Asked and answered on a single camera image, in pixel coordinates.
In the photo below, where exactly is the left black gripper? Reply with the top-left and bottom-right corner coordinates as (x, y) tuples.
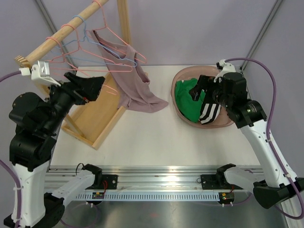
(43, 71), (105, 133)

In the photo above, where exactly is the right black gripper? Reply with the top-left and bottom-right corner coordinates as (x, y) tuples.
(189, 75), (232, 109)

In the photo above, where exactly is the green tank top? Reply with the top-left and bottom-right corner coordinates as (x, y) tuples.
(174, 78), (205, 123)

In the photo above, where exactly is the black white striped tank top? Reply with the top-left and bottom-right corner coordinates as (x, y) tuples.
(199, 103), (221, 125)

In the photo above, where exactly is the pink wire hanger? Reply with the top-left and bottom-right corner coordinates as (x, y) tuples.
(92, 0), (147, 65)
(45, 36), (118, 95)
(61, 24), (136, 72)

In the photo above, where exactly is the light blue wire hanger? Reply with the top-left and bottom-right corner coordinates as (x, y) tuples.
(48, 15), (138, 68)

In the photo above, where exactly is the pink wire hanger front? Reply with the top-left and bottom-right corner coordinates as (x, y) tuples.
(45, 36), (118, 95)

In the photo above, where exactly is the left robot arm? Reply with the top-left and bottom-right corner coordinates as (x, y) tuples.
(3, 72), (105, 228)

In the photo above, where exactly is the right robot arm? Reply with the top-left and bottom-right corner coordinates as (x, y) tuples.
(190, 72), (304, 209)

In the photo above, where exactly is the mauve tank top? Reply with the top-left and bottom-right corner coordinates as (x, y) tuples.
(90, 30), (168, 113)

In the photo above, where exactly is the wooden clothes rack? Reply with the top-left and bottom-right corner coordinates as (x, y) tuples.
(15, 0), (125, 150)

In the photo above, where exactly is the pink translucent plastic basin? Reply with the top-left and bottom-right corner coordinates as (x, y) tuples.
(171, 66), (234, 129)

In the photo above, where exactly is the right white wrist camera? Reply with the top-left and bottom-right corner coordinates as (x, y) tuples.
(214, 59), (236, 83)

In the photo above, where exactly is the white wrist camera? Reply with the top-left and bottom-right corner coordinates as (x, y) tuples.
(214, 59), (236, 83)
(19, 61), (61, 86)

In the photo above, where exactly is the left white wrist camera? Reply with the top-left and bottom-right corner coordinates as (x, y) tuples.
(19, 61), (61, 86)

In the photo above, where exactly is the pink wire hanger back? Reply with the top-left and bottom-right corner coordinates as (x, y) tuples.
(92, 0), (147, 65)

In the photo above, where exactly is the aluminium mounting rail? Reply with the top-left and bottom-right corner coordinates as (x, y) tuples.
(45, 165), (264, 202)

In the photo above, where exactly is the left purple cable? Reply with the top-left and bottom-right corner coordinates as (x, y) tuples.
(0, 71), (103, 226)

